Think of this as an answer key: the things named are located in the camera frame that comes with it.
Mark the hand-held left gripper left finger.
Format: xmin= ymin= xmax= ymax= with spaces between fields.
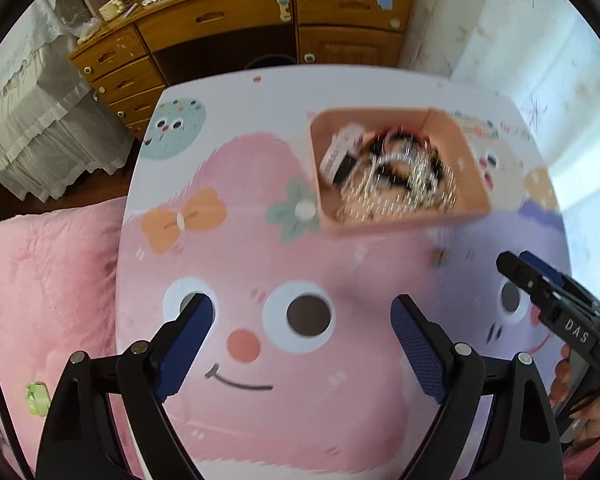
xmin=35 ymin=292 xmax=216 ymax=480

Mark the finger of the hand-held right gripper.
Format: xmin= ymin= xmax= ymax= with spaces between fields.
xmin=520 ymin=251 xmax=598 ymax=306
xmin=496 ymin=252 xmax=561 ymax=306

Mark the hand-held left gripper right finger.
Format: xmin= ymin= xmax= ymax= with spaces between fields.
xmin=390 ymin=294 xmax=566 ymax=480

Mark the pink plastic storage box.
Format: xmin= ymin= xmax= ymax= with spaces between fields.
xmin=309 ymin=107 xmax=492 ymax=238

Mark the silver rhinestone bracelet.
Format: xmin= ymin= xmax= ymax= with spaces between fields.
xmin=337 ymin=147 xmax=458 ymax=222

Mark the red string bracelet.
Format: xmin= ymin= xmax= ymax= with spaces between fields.
xmin=377 ymin=125 xmax=433 ymax=148

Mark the dark bead bracelet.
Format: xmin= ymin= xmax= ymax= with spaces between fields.
xmin=362 ymin=132 xmax=448 ymax=196

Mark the pink strap wristwatch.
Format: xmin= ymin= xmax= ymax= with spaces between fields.
xmin=319 ymin=124 xmax=367 ymax=187

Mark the person's right hand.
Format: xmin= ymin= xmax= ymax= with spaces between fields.
xmin=550 ymin=357 xmax=600 ymax=448

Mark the pink fleece blanket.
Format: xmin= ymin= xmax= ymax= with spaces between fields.
xmin=0 ymin=195 xmax=146 ymax=480

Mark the green plastic packet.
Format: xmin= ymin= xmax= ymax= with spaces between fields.
xmin=25 ymin=381 xmax=51 ymax=417

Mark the white floral curtain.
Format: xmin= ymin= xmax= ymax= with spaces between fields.
xmin=400 ymin=0 xmax=600 ymax=261

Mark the white lace covered furniture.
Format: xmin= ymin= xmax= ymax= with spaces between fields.
xmin=0 ymin=0 xmax=133 ymax=203

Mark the clear plastic bag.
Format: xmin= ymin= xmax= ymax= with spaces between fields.
xmin=77 ymin=17 xmax=103 ymax=43

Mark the wooden desk with drawers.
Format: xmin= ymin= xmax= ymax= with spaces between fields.
xmin=69 ymin=0 xmax=418 ymax=141

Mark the yellow ceramic mug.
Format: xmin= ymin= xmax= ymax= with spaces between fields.
xmin=98 ymin=0 xmax=127 ymax=21

